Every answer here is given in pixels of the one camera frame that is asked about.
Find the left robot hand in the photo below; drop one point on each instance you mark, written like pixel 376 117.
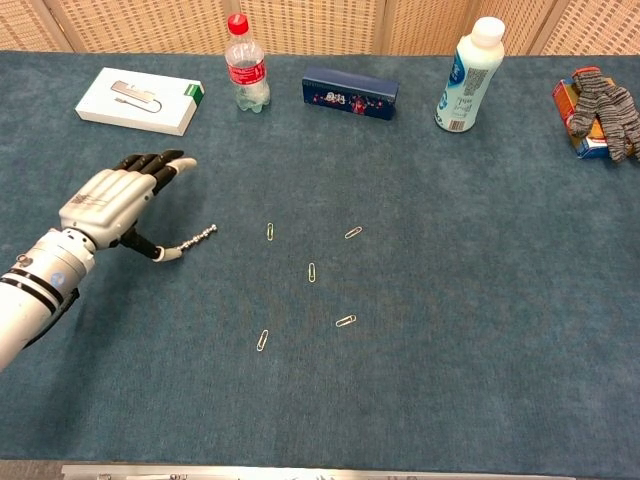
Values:
pixel 105 200

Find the silver paper clip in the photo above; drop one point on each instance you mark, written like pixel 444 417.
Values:
pixel 312 272
pixel 353 232
pixel 262 340
pixel 346 320
pixel 270 231

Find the white USB hub box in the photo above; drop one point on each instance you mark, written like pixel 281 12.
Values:
pixel 140 102

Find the clear bottle red cap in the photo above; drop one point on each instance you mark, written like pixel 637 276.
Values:
pixel 247 70

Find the dark blue printed box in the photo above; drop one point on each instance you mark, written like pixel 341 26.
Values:
pixel 350 95

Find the wicker folding screen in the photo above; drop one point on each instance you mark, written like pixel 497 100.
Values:
pixel 310 25

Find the teal felt table cover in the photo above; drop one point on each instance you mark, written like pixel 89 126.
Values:
pixel 450 250

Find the white milk bottle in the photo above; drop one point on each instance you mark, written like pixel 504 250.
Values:
pixel 470 75

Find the orange carton box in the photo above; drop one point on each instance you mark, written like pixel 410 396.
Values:
pixel 565 100

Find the grey knitted glove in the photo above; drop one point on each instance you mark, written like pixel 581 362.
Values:
pixel 605 110

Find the aluminium table edge rail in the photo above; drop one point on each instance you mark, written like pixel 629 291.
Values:
pixel 300 472

